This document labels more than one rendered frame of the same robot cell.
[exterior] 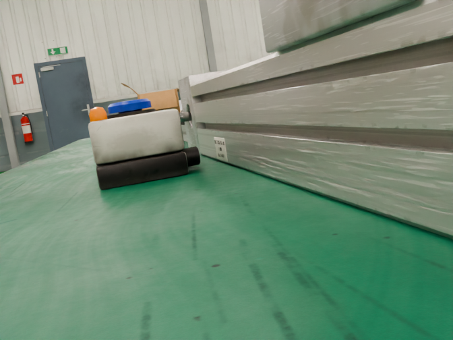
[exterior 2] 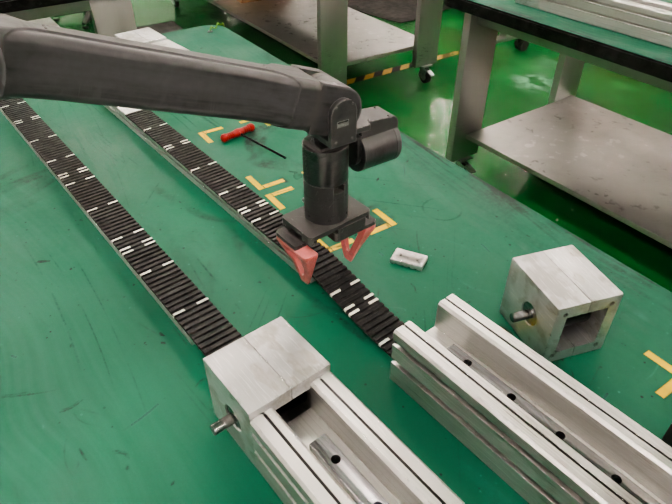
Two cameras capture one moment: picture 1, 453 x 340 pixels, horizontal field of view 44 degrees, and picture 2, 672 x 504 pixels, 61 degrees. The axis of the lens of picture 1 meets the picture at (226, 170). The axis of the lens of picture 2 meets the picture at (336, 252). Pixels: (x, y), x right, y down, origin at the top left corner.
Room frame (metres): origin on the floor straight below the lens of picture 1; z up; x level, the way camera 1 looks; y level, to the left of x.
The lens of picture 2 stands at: (0.33, 0.10, 1.34)
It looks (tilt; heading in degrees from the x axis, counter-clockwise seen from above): 39 degrees down; 333
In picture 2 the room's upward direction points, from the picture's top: straight up
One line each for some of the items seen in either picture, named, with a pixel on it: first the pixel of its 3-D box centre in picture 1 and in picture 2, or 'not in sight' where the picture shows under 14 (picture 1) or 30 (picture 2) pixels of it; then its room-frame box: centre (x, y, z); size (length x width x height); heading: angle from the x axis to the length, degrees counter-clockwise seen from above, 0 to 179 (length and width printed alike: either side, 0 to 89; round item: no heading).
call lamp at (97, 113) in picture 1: (97, 113); not in sight; (0.49, 0.10, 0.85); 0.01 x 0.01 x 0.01
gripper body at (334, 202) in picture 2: not in sight; (326, 201); (0.90, -0.17, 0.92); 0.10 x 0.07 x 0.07; 102
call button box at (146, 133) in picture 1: (145, 144); not in sight; (0.53, 0.07, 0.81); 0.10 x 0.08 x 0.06; 102
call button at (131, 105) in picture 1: (130, 110); not in sight; (0.53, 0.08, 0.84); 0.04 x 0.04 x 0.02
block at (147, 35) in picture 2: not in sight; (139, 56); (1.82, -0.11, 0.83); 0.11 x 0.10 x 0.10; 102
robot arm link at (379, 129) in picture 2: not in sight; (351, 125); (0.90, -0.21, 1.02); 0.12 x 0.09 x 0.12; 97
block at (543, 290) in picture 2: not in sight; (548, 305); (0.68, -0.38, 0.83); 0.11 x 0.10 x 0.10; 81
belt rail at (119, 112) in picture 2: not in sight; (170, 146); (1.38, -0.07, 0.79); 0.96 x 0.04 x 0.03; 12
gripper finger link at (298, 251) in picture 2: not in sight; (312, 251); (0.89, -0.14, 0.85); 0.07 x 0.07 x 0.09; 12
